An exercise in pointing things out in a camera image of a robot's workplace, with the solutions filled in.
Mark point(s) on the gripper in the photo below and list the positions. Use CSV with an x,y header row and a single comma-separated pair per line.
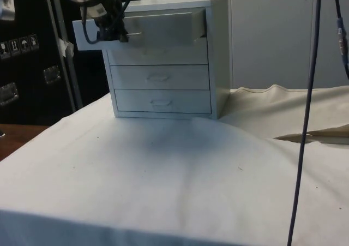
x,y
113,6

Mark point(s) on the white drawer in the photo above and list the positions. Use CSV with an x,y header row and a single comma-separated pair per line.
x,y
163,27

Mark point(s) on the white chest of drawers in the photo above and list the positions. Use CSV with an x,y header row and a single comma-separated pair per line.
x,y
163,77

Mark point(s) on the black cabinet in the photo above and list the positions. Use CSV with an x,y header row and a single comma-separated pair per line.
x,y
27,79

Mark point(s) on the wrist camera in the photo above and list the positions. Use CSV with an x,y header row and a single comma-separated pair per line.
x,y
98,11

